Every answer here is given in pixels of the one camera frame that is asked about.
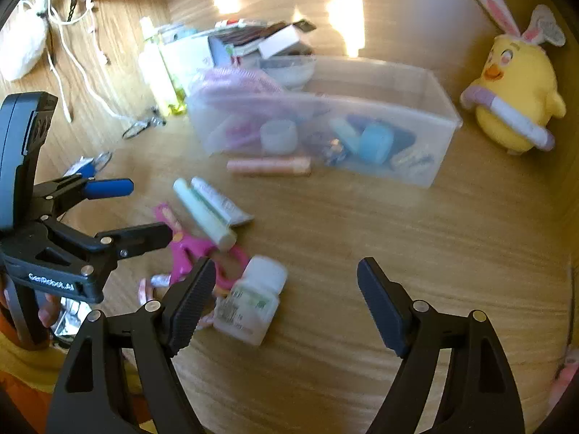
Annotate person's left hand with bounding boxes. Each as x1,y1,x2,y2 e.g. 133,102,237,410
38,293,62,328

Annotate white pill bottle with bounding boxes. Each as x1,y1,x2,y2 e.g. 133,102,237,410
212,255,289,347

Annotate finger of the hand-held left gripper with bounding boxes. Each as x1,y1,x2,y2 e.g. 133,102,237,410
90,221,173,259
27,174,135,220

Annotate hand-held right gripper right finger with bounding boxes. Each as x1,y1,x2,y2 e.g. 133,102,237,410
357,257,525,434

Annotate white squeeze tube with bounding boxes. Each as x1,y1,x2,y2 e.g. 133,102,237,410
190,176,255,227

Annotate blue tape roll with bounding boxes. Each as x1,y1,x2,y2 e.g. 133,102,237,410
359,124,394,164

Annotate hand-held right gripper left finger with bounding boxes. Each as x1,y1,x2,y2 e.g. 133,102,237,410
45,258,217,434

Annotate white cable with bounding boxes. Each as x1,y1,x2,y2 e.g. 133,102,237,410
44,0,137,124

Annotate pink white small tube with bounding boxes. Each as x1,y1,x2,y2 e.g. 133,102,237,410
138,275,170,306

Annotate dark marker with purple cap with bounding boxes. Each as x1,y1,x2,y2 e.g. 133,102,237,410
348,115,418,155

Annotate black eyeglasses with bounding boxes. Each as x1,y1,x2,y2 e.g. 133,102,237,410
122,120,151,140

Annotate stack of books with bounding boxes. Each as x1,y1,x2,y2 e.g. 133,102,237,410
209,19,316,58

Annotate clear plastic storage box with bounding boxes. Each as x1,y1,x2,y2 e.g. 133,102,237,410
187,56,463,188

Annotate silver foil packet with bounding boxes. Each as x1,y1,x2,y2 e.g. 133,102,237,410
53,301,92,350

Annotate white plastic bottle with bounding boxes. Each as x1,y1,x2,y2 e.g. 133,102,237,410
137,50,178,110

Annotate teal tube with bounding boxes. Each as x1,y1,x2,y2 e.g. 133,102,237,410
329,118,363,155

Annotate pink rope mesh bag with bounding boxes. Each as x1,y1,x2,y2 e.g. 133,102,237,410
190,67,320,148

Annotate small white box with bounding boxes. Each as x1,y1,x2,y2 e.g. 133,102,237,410
257,24,302,60

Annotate white foam roll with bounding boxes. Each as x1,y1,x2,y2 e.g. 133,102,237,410
260,119,299,153

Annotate pink scissors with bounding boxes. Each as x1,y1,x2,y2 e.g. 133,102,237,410
153,205,250,298

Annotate white fluffy cloth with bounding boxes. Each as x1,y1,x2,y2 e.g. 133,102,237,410
0,0,49,83

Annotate pale green tube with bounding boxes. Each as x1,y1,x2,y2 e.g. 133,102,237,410
173,178,238,251

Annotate white bowl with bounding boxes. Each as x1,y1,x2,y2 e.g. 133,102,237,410
259,54,318,92

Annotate yellow chick plush toy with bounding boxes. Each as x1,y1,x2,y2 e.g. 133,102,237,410
460,0,567,154

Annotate shiny patterned small item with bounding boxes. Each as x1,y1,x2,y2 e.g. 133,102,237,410
316,133,350,166

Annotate person's yellow orange clothing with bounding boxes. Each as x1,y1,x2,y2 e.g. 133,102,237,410
0,316,145,434

